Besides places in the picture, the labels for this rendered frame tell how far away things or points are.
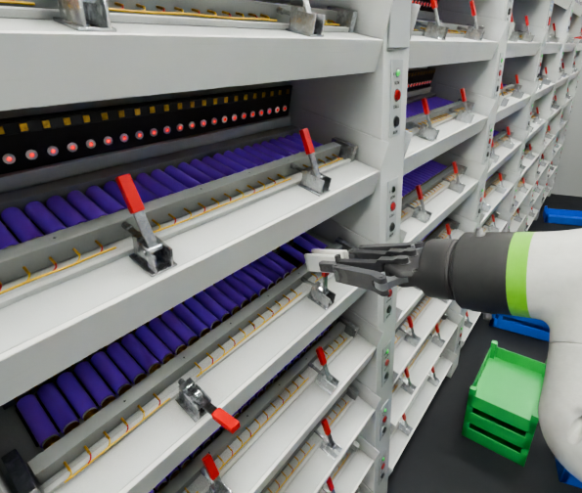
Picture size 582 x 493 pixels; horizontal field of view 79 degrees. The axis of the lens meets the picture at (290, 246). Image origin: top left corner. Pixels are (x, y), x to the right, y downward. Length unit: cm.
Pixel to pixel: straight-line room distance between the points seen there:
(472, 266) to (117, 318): 36
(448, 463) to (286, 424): 93
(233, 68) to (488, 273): 33
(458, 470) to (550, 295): 117
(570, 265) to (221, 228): 35
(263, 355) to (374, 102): 44
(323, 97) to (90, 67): 46
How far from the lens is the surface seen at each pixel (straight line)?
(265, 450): 68
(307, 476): 88
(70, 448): 47
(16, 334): 34
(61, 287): 37
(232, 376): 51
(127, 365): 51
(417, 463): 151
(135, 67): 34
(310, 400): 73
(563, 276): 41
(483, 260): 42
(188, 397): 47
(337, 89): 68
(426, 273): 45
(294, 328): 57
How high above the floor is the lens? 125
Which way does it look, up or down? 25 degrees down
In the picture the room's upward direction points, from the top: 6 degrees counter-clockwise
